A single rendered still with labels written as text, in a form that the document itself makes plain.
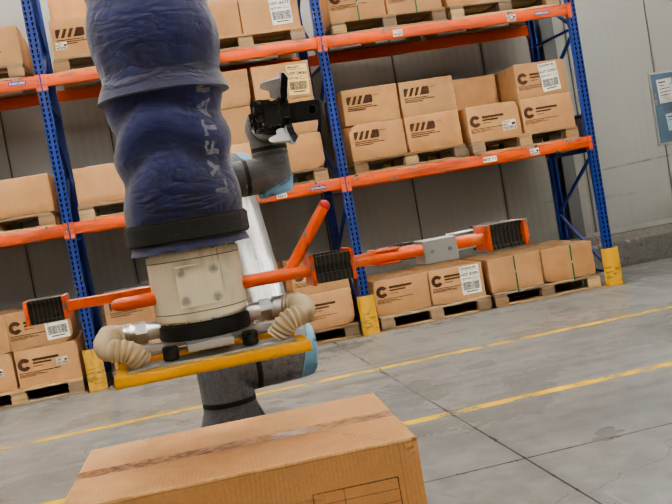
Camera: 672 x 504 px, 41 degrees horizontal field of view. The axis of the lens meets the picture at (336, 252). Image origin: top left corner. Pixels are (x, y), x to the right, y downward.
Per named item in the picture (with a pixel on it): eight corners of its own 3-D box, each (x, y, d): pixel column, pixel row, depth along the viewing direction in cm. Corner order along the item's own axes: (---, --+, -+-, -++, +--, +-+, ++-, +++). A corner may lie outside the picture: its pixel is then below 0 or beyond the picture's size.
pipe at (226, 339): (111, 368, 150) (105, 334, 150) (117, 349, 174) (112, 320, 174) (308, 329, 157) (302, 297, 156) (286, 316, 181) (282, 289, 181)
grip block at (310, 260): (315, 286, 165) (309, 255, 164) (306, 284, 174) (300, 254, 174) (358, 278, 166) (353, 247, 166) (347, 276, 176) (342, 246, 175)
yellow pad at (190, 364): (115, 390, 148) (109, 361, 148) (117, 381, 158) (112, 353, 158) (313, 350, 155) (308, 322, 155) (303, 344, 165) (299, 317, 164)
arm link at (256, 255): (260, 395, 255) (199, 173, 283) (318, 380, 260) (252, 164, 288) (266, 378, 241) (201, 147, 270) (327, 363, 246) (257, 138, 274)
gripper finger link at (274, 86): (261, 76, 190) (261, 106, 197) (288, 72, 191) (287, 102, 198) (258, 65, 191) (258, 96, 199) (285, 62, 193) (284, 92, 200)
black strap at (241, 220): (126, 251, 151) (121, 228, 151) (129, 249, 174) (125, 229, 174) (256, 228, 156) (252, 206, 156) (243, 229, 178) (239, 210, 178)
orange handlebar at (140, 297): (51, 329, 157) (47, 308, 157) (66, 314, 187) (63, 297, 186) (535, 238, 175) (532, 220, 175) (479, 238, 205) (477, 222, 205)
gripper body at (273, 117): (258, 133, 198) (252, 139, 209) (295, 127, 199) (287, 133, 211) (252, 99, 197) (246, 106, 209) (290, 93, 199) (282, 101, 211)
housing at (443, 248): (426, 264, 170) (422, 241, 170) (415, 263, 177) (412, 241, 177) (460, 258, 172) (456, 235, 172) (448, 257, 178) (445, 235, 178)
